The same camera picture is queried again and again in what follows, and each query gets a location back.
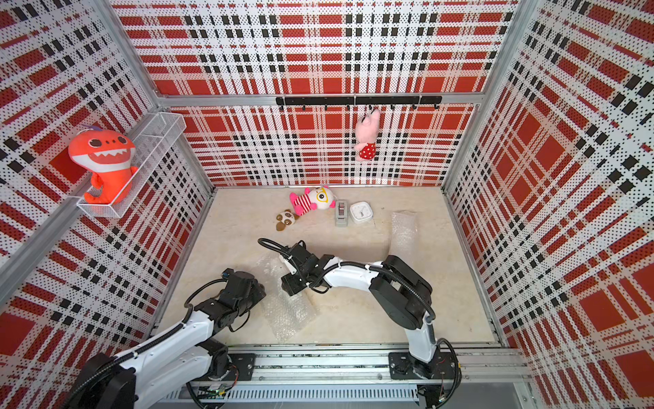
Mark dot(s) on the pink striped owl plush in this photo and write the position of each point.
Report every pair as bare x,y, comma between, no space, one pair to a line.
313,199

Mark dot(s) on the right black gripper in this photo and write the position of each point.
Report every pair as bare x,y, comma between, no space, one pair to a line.
289,285

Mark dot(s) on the black wall hook rail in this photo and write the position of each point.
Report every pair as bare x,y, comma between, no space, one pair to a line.
359,100

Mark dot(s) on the brown white dog plush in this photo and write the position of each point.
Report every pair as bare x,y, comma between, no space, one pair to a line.
285,219

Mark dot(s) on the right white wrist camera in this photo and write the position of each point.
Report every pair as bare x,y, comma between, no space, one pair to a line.
289,263

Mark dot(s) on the clear acrylic wall shelf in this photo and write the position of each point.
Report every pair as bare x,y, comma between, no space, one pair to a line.
154,136

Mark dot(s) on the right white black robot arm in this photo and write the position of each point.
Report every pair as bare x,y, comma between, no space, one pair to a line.
403,295

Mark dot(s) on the aluminium front rail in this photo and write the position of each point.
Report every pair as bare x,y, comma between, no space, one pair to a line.
368,364

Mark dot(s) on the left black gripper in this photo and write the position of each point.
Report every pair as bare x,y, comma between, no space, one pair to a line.
259,292

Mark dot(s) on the bubble wrap sheet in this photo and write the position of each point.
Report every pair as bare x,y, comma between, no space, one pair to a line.
404,236
287,315

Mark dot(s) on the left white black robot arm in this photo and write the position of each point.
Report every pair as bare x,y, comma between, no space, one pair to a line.
141,376

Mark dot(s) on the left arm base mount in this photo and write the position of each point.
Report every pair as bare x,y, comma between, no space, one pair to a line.
230,367

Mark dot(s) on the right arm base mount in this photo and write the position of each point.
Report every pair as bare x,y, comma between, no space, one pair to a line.
403,366

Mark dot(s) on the orange shark plush toy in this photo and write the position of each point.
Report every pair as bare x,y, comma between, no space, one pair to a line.
108,156

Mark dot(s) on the white square clock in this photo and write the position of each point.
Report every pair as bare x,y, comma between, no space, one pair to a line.
361,212

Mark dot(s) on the pink pig plush toy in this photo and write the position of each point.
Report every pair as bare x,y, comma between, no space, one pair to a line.
366,134

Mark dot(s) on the grey tape dispenser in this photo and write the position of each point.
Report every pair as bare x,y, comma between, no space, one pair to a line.
341,213

